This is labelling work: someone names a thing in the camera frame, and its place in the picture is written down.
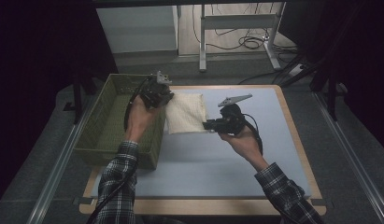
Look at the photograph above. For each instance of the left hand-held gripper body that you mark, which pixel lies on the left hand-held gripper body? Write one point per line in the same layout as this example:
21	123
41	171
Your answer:
152	93

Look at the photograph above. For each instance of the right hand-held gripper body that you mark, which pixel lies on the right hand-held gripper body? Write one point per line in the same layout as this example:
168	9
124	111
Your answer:
231	119

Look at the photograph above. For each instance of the cream cloth with bear print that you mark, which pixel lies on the cream cloth with bear print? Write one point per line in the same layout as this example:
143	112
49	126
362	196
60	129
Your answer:
186	113

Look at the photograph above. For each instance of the green woven basket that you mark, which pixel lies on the green woven basket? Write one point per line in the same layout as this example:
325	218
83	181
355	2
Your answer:
108	124

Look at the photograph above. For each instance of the person's right hand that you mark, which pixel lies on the person's right hand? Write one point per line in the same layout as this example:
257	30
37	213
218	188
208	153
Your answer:
245	144

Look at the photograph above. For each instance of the person's left hand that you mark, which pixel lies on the person's left hand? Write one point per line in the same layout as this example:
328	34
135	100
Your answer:
138	121

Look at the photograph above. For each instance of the light blue table mat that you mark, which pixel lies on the light blue table mat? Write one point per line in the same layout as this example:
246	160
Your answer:
205	168

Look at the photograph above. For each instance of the white panel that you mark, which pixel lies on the white panel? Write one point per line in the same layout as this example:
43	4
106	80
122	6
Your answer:
136	31

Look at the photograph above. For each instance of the black stand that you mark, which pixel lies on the black stand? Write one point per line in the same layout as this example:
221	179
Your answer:
77	99
323	84

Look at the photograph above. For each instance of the white power strip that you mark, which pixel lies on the white power strip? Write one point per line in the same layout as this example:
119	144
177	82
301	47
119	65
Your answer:
296	70

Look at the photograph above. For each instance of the dark curtain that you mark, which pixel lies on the dark curtain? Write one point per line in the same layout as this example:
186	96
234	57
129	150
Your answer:
34	62
361	62

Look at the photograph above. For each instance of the white metal desk frame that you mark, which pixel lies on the white metal desk frame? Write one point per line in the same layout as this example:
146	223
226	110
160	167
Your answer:
236	21

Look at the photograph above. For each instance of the metal floor rail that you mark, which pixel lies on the metal floor rail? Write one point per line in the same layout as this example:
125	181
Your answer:
60	161
351	155

